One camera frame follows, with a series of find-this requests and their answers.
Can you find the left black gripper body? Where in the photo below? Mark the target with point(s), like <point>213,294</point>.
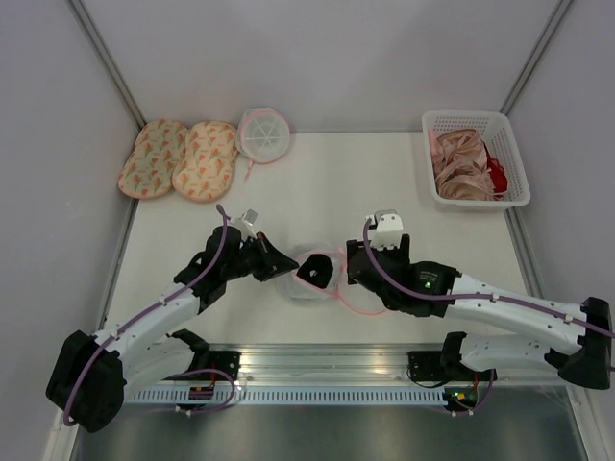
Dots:
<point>252,261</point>

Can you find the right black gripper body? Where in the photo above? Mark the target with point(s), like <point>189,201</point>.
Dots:
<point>400,254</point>

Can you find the white pink mesh laundry bag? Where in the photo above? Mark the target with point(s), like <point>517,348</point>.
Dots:
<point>301,292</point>

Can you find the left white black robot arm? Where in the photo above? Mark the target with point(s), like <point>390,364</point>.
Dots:
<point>194,289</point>

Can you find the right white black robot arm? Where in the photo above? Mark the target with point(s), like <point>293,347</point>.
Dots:
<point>574,339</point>

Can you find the black bra in bag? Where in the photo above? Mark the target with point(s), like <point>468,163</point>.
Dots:
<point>317,271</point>

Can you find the right floral peach laundry bag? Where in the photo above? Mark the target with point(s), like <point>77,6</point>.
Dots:
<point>206,172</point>

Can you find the floral peach laundry bag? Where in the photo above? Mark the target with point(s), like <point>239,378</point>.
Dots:
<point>206,172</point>
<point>158,149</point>

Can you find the red bra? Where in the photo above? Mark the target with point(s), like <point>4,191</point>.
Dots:
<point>496,173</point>

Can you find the left floral peach laundry bag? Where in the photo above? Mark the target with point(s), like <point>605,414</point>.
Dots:
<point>158,149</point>

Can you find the pink bras pile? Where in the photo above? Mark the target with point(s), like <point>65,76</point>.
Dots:
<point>460,166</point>

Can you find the white plastic basket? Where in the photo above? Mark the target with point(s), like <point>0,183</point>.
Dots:
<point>495,130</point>

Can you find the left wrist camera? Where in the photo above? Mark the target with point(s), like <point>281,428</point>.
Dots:
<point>245,223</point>

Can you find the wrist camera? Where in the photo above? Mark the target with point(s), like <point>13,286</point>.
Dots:
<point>387,227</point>
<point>245,223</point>

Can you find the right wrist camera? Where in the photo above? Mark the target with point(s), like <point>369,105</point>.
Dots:
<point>387,227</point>

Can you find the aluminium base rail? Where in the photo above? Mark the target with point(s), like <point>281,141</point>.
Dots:
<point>336,362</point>

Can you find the white slotted cable duct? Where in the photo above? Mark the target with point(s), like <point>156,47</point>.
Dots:
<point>291,395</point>

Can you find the left aluminium frame post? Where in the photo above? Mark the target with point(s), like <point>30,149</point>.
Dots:
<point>103,54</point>

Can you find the aluminium frame post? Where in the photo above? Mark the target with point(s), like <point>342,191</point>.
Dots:
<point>103,54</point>
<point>538,51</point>

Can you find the right aluminium frame post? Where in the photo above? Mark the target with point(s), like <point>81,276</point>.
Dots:
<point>538,51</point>

